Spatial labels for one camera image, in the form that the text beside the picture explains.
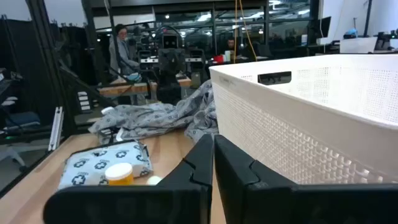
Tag wooden workbench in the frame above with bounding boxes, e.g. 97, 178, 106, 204
98, 77, 192, 96

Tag black monitor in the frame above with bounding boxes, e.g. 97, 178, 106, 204
317, 16, 332, 40

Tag person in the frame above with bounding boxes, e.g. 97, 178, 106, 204
222, 37, 240, 57
108, 24, 141, 77

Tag blue seat cushion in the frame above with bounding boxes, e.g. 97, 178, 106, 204
4, 111, 41, 128

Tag black aluminium table frame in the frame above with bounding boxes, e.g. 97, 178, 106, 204
26, 0, 116, 138

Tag white side table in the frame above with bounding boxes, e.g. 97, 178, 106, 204
339, 36, 398, 54

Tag small white roll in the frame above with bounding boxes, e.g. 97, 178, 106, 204
146, 175, 164, 186

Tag white pouch with blue crosses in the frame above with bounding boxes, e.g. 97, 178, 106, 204
57, 139, 153, 190

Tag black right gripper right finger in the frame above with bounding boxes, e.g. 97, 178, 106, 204
214, 134, 398, 224

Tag small orange block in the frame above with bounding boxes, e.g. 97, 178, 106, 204
104, 162, 135, 187

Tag white perforated plastic basket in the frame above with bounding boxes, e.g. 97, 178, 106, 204
208, 54, 398, 185

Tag silver aluminium extrusion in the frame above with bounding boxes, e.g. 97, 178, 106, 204
48, 106, 65, 152

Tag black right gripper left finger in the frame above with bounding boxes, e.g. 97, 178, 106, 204
43, 133, 215, 224

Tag hanging yellow cable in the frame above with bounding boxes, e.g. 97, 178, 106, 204
233, 0, 258, 63

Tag grey patterned hospital gown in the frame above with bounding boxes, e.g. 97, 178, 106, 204
88, 80, 220, 144

